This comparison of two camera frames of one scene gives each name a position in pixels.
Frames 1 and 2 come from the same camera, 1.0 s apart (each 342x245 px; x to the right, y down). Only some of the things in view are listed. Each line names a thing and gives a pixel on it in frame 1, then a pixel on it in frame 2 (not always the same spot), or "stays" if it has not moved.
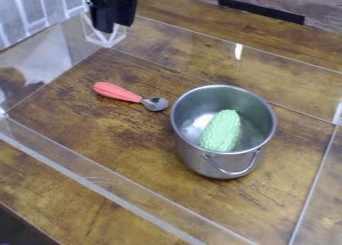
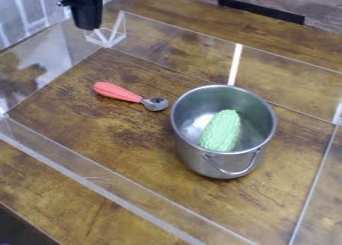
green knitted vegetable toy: x=219 y=133 stays
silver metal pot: x=222 y=124 stays
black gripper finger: x=101 y=5 to x=85 y=6
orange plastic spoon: x=113 y=91 stays
